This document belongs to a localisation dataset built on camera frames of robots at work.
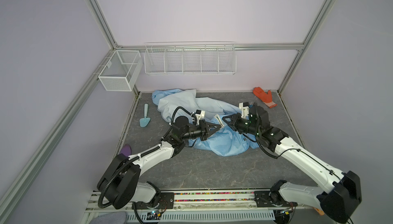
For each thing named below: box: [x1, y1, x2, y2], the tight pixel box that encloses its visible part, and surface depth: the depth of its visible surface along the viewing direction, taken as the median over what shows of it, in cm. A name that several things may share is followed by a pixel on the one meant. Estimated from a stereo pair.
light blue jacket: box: [151, 88, 260, 157], surface depth 93 cm
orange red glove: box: [252, 86, 278, 109], surface depth 119 cm
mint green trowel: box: [139, 103, 151, 128], surface depth 107 cm
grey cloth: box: [89, 211, 127, 224], surface depth 69 cm
